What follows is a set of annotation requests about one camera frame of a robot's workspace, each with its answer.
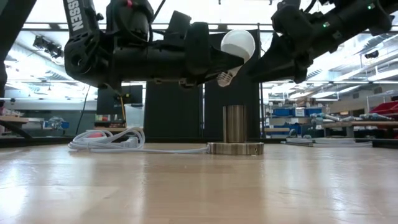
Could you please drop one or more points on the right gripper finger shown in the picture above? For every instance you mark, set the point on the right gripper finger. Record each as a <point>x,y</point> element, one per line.
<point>273,62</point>

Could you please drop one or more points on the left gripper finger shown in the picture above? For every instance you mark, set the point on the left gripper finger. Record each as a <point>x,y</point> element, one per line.
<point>222,62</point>

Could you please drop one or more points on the white lightbulb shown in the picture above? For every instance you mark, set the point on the white lightbulb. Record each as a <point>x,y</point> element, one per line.
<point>237,43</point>

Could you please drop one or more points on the brass lamp socket base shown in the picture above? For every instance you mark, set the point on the brass lamp socket base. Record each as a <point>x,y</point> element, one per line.
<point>234,124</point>

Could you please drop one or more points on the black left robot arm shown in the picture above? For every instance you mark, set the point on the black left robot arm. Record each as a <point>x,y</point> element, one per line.
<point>84,53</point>

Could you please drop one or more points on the blue storage bin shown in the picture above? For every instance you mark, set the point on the blue storage bin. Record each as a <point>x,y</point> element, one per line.
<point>281,112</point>
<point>62,124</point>
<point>314,111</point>

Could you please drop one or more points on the grey blue tool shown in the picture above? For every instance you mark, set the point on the grey blue tool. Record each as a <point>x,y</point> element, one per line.
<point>373,116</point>
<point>326,117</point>

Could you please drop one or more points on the clear plastic bin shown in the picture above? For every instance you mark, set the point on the clear plastic bin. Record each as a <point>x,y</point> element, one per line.
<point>134,116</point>

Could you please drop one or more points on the hard drive in antistatic bag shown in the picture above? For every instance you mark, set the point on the hard drive in antistatic bag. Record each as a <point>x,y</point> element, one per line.
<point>326,142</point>

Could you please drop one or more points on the black monitor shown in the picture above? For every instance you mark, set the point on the black monitor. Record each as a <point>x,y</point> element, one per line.
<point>109,102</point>

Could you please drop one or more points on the wooden workbench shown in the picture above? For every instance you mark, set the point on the wooden workbench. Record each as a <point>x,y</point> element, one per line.
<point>357,124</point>

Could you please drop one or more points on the red storage bin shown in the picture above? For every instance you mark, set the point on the red storage bin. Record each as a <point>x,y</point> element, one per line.
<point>387,109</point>

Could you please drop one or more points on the black ceiling track light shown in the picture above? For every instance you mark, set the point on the black ceiling track light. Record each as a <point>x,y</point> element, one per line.
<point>48,46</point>

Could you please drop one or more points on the wooden table with black leg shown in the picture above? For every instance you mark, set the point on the wooden table with black leg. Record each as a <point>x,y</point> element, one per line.
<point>12,119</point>

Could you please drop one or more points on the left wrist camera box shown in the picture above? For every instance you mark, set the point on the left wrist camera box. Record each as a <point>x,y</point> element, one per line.
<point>177,25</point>

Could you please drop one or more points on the small black ceiling camera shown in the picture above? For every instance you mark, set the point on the small black ceiling camera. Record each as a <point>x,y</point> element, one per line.
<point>371,54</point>

